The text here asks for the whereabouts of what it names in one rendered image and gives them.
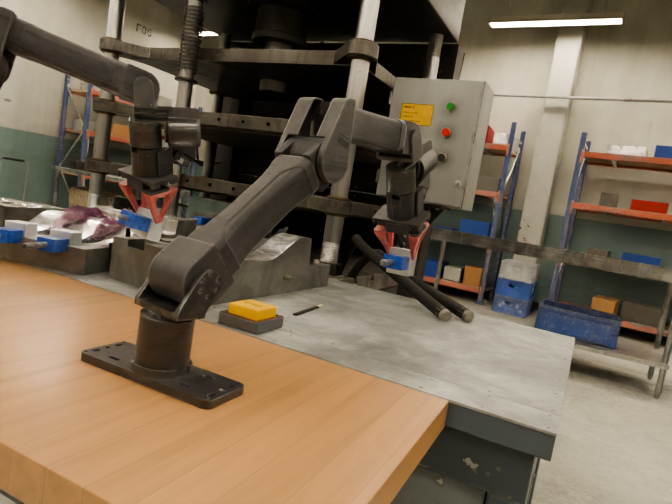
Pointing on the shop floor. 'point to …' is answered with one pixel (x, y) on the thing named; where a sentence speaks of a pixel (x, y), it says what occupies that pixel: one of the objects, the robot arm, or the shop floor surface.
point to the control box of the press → (443, 143)
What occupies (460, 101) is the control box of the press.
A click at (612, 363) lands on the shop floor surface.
